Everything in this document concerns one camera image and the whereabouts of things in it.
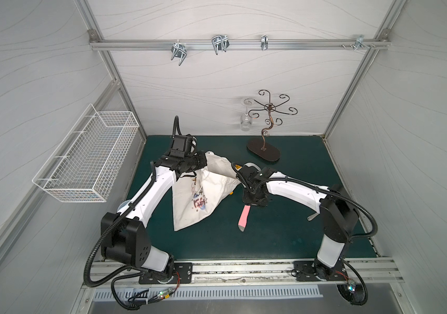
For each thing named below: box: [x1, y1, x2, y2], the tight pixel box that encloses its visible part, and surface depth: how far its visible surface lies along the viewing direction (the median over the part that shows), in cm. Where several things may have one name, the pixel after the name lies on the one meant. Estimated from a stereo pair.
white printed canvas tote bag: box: [171, 151, 242, 231], surface depth 88 cm
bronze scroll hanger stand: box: [243, 88, 298, 162], surface depth 101 cm
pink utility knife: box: [237, 204, 251, 233], surface depth 88 cm
